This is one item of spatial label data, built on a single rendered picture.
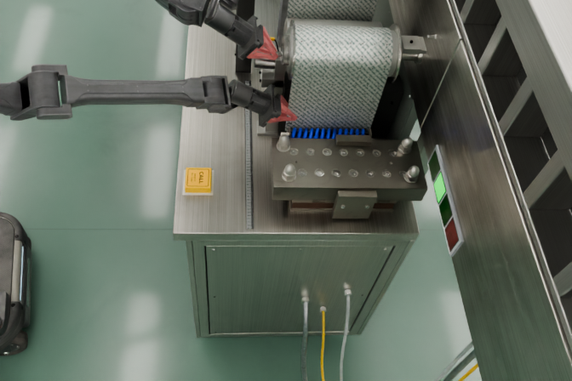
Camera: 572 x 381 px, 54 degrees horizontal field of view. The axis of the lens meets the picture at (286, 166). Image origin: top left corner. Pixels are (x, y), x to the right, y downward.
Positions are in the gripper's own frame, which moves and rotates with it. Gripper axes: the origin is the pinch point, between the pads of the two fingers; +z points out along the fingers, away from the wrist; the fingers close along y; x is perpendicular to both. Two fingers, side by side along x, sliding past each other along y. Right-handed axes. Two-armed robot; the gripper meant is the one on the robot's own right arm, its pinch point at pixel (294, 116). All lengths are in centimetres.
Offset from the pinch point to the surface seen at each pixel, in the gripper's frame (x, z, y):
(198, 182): -25.1, -14.4, 11.6
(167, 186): -115, 14, -48
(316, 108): 6.1, 2.8, 0.2
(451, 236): 25, 20, 42
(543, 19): 67, -1, 29
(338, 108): 9.3, 7.8, 0.2
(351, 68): 22.1, 1.1, 0.2
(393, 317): -67, 98, 16
